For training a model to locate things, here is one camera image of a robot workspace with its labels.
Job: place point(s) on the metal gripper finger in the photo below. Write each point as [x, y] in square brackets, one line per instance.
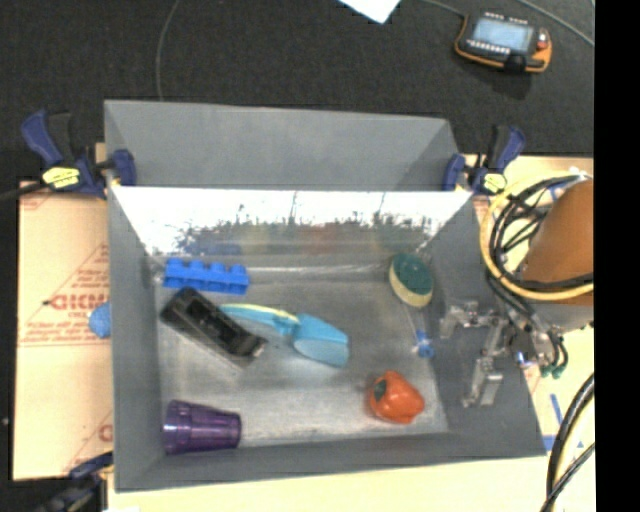
[484, 383]
[461, 317]

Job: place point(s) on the orange toy bell pepper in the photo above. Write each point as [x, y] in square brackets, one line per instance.
[397, 399]

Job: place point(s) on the light blue plastic scoop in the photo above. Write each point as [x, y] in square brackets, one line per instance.
[315, 338]

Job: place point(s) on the grey metal bin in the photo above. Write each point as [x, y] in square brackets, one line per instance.
[310, 400]

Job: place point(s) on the black rectangular box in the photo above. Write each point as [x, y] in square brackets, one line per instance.
[212, 326]

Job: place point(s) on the blue toy building brick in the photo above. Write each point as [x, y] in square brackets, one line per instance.
[206, 276]

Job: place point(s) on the purple plastic cup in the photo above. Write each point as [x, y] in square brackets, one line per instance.
[200, 427]

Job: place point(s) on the blue rounded lump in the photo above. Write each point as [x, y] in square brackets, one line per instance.
[101, 320]

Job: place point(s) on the brown cardboard board red print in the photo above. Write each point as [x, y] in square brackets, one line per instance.
[55, 380]

